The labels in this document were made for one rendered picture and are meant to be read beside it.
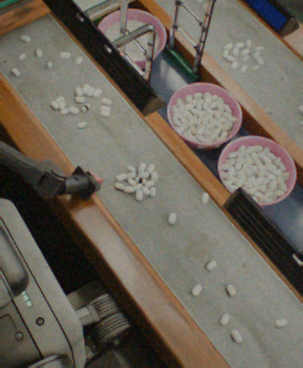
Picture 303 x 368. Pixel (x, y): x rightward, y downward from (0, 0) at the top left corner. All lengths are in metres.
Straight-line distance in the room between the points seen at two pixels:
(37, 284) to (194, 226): 0.92
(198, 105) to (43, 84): 0.57
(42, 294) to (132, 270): 0.77
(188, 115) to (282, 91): 0.38
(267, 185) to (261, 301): 0.42
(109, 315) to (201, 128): 0.75
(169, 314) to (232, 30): 1.19
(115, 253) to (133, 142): 0.42
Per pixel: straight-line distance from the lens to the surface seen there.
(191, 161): 1.97
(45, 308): 1.03
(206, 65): 2.22
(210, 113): 2.12
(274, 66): 2.32
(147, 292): 1.77
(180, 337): 1.74
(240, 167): 2.03
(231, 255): 1.87
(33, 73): 2.20
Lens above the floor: 2.44
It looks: 60 degrees down
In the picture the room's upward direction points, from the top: 9 degrees clockwise
